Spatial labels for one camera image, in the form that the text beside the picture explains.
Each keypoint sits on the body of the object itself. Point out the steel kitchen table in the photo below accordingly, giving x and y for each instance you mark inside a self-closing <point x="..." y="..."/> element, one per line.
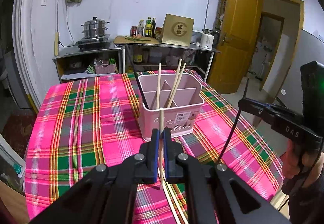
<point x="167" y="47"/>

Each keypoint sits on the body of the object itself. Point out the grey panel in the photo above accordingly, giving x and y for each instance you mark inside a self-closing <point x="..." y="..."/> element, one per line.
<point x="288" y="67"/>

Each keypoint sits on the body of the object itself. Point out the pink plastic utensil basket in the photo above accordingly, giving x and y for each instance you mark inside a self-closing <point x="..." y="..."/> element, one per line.
<point x="174" y="115"/>

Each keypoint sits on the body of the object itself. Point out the clear plastic bottle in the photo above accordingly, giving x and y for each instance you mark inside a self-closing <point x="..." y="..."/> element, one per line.
<point x="140" y="28"/>

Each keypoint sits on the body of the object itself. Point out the red sauce jar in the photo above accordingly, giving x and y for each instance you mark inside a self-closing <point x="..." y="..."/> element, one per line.
<point x="158" y="33"/>

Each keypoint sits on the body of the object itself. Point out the white sliding door frame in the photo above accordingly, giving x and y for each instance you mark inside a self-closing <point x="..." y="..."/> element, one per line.
<point x="24" y="49"/>

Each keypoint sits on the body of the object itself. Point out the yellow green oil bottle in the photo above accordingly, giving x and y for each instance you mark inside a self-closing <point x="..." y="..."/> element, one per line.
<point x="148" y="27"/>

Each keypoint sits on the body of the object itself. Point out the red lidded jar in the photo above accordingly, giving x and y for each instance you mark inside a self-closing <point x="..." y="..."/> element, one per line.
<point x="133" y="31"/>

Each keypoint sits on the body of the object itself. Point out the low metal stand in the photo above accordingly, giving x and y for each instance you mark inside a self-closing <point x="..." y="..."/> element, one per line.
<point x="88" y="62"/>

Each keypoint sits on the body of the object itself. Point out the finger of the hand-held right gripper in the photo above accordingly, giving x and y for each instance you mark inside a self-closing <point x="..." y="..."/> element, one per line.
<point x="250" y="105"/>
<point x="274" y="107"/>

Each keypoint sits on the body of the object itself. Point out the wooden cutting board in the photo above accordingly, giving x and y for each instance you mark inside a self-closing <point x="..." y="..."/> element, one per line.
<point x="121" y="41"/>

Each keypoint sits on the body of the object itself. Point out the green onion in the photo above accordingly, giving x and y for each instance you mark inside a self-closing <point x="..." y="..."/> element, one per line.
<point x="136" y="38"/>

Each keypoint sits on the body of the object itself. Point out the pale wooden chopstick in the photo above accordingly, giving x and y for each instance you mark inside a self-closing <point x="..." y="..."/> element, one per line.
<point x="176" y="74"/>
<point x="172" y="203"/>
<point x="160" y="117"/>
<point x="158" y="87"/>

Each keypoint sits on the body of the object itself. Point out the white wall switch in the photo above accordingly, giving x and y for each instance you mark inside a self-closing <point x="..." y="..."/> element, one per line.
<point x="43" y="0"/>

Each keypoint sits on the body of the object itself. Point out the wooden chopsticks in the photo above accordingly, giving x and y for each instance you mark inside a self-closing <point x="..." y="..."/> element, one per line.
<point x="180" y="74"/>
<point x="179" y="203"/>

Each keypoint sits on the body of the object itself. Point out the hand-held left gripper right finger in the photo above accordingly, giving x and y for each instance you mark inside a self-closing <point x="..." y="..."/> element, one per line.
<point x="166" y="143"/>

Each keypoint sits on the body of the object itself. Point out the wall calendar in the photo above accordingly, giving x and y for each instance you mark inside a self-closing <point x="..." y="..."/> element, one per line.
<point x="222" y="9"/>

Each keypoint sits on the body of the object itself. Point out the red patterned mat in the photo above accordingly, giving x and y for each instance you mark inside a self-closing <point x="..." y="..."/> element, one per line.
<point x="17" y="130"/>

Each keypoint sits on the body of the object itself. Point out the dark glass bottle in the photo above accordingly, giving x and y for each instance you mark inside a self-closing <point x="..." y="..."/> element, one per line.
<point x="153" y="27"/>

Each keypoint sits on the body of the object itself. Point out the wooden door frame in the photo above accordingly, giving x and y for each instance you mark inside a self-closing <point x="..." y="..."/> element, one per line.
<point x="298" y="24"/>

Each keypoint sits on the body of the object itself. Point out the person's right hand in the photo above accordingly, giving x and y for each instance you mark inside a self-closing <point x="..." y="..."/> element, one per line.
<point x="291" y="171"/>

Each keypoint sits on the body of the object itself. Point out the white electric kettle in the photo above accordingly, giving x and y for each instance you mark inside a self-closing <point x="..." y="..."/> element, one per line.
<point x="207" y="38"/>

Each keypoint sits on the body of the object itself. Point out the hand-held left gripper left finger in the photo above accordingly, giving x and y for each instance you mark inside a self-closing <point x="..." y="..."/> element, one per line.
<point x="156" y="143"/>

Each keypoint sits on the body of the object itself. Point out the yellow power strip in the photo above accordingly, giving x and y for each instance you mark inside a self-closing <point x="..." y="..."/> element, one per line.
<point x="56" y="43"/>

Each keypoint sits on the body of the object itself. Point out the gas stove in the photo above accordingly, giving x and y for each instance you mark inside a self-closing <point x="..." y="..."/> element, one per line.
<point x="92" y="43"/>

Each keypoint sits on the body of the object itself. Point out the dark clothing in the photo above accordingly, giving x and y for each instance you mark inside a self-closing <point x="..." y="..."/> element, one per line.
<point x="306" y="208"/>

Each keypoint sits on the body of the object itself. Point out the pink green plaid tablecloth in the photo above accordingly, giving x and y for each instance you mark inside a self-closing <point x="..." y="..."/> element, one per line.
<point x="88" y="125"/>

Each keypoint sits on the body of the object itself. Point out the yellow wooden door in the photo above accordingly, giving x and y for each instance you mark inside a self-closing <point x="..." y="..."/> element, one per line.
<point x="243" y="36"/>

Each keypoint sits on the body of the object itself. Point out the gold cardboard box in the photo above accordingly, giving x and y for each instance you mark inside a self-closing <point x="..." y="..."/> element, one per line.
<point x="177" y="31"/>

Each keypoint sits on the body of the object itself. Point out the steel steamer pot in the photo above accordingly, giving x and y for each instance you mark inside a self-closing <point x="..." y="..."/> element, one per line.
<point x="95" y="28"/>

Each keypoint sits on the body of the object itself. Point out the pink woven basket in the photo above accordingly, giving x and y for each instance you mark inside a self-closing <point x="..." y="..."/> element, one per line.
<point x="105" y="69"/>

